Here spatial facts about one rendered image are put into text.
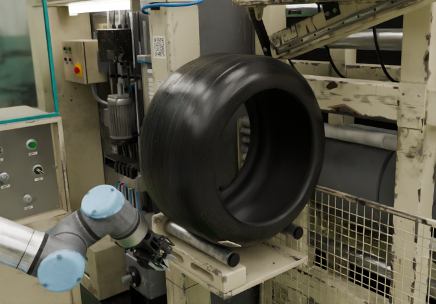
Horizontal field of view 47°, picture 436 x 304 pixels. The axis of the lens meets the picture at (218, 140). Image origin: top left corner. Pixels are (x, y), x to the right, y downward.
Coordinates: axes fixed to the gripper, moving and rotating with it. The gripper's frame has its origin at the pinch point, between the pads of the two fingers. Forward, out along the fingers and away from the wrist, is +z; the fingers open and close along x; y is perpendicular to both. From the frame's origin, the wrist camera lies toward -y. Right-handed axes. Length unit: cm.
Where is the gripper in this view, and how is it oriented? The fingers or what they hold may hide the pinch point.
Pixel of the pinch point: (163, 264)
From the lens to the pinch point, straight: 149.6
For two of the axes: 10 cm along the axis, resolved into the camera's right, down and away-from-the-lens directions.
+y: 8.4, 1.0, -5.4
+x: 4.0, -7.9, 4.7
